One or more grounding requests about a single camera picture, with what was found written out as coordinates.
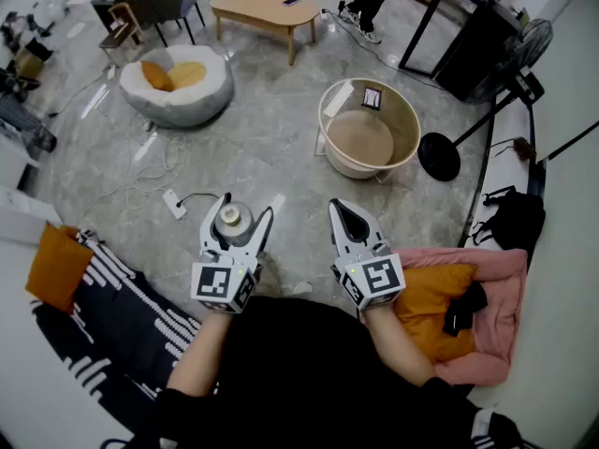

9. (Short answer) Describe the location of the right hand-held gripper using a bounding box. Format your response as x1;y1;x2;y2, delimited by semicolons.
328;198;407;312

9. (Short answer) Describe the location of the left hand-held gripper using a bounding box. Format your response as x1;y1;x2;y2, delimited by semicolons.
189;192;275;315

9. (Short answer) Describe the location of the person's right forearm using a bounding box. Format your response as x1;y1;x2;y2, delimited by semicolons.
362;304;439;387

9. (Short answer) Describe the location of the person's left forearm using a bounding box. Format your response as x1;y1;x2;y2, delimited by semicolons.
166;306;235;398

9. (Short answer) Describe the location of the white power strip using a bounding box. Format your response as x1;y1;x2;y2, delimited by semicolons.
161;188;189;221

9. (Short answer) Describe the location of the round beige basket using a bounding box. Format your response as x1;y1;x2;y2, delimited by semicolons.
315;77;422;184

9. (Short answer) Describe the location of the black white striped blanket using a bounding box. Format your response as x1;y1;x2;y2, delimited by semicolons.
31;229;203;437

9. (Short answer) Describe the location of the white grey bean bag chair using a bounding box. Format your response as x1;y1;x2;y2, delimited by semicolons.
118;44;236;129

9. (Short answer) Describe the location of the person's black shirt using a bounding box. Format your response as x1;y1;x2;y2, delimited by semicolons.
133;296;525;449

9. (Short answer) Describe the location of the black backpack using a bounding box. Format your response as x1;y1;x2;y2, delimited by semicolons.
470;185;547;270

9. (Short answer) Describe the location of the pink blanket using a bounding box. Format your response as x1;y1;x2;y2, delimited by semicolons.
391;247;530;387

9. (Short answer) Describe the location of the round yellow cushion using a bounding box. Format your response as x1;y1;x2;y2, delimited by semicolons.
167;61;209;91

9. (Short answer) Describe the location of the small orange cushion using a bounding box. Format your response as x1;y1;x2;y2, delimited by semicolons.
140;60;176;94

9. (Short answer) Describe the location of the oval wooden table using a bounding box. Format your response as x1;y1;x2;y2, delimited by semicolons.
209;0;323;67

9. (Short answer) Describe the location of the small wooden chair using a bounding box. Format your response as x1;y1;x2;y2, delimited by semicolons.
98;2;144;56

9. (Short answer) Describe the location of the dark grey chair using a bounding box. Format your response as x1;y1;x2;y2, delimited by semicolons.
132;0;207;49

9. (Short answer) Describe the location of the white sofa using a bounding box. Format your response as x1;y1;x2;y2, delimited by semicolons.
0;236;158;449

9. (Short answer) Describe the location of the short black cable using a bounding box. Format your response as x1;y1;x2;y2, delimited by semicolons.
175;191;222;209

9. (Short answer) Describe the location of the white cable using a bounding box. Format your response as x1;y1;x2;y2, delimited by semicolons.
78;127;189;215

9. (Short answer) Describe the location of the black pedestal fan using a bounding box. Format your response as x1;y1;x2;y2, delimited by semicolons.
416;18;555;183

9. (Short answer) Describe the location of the black picture frame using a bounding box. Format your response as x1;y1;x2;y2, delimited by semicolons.
360;86;384;111

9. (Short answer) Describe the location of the black table frame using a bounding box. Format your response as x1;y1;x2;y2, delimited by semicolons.
398;0;524;106

